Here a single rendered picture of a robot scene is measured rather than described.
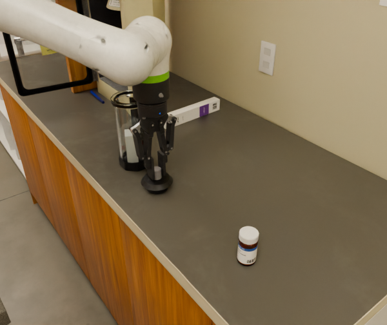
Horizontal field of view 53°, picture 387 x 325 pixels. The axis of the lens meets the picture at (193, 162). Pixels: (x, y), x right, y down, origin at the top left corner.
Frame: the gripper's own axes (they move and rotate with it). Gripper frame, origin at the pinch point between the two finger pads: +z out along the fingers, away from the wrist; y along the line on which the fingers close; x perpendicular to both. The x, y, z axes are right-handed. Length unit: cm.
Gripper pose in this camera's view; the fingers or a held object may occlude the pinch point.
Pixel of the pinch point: (156, 165)
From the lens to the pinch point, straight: 109.9
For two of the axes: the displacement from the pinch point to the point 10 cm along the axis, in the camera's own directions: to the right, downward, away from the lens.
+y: -8.2, 3.1, -4.7
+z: 0.0, 8.4, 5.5
